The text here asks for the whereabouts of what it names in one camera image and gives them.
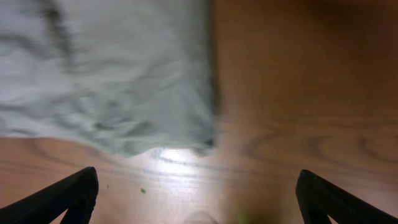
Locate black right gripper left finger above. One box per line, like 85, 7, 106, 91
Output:
1, 167, 99, 224

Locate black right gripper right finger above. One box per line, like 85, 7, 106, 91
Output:
295, 170, 397, 224

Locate khaki green shorts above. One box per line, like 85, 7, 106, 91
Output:
1, 0, 216, 157

